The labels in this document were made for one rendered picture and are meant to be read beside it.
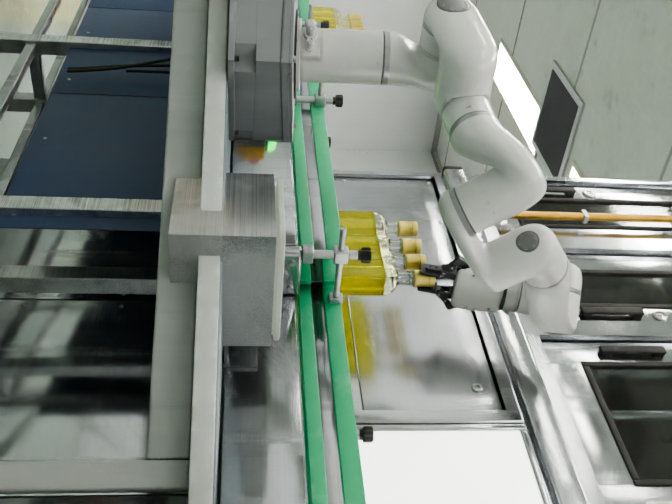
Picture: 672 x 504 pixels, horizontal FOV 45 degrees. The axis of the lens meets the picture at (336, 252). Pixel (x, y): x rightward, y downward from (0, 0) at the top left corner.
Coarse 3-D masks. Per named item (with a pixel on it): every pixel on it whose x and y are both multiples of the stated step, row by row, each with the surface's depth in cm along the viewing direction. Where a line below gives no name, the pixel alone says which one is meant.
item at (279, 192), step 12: (276, 192) 128; (276, 204) 126; (276, 216) 123; (276, 228) 121; (276, 240) 120; (276, 252) 121; (276, 264) 122; (276, 276) 123; (276, 288) 125; (276, 300) 125; (276, 312) 127; (276, 324) 128; (276, 336) 130
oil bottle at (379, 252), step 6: (348, 246) 169; (354, 246) 169; (360, 246) 170; (366, 246) 170; (372, 246) 170; (378, 246) 170; (384, 246) 170; (372, 252) 168; (378, 252) 168; (384, 252) 169; (390, 252) 170; (372, 258) 167; (378, 258) 167; (384, 258) 167; (390, 258) 168
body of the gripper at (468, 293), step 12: (456, 276) 163; (468, 276) 162; (456, 288) 164; (468, 288) 164; (480, 288) 163; (456, 300) 166; (468, 300) 165; (480, 300) 165; (492, 300) 164; (504, 300) 162
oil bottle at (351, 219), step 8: (344, 216) 177; (352, 216) 177; (360, 216) 177; (368, 216) 178; (376, 216) 178; (344, 224) 175; (352, 224) 175; (360, 224) 175; (368, 224) 176; (376, 224) 176; (384, 224) 177
